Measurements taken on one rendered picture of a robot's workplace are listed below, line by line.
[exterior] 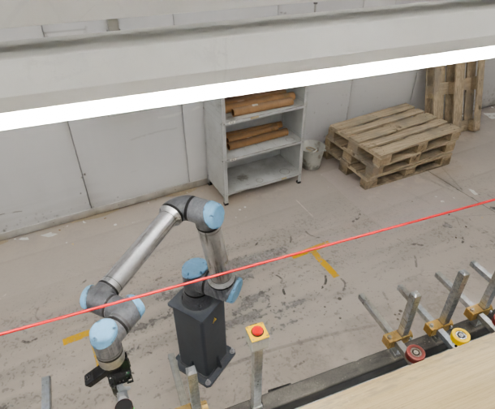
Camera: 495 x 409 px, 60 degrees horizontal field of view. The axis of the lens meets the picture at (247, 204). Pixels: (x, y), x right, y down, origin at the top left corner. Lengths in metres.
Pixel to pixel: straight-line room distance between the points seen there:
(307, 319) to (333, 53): 2.76
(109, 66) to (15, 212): 3.76
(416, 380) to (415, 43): 1.55
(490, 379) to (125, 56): 1.93
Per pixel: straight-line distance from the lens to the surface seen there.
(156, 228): 1.81
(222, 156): 3.97
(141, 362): 3.11
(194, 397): 1.80
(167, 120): 4.11
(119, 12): 0.56
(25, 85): 0.56
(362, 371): 2.23
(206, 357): 2.78
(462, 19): 0.79
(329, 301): 3.40
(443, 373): 2.09
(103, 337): 1.50
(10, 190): 4.16
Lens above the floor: 2.53
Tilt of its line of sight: 36 degrees down
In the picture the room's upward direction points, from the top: straight up
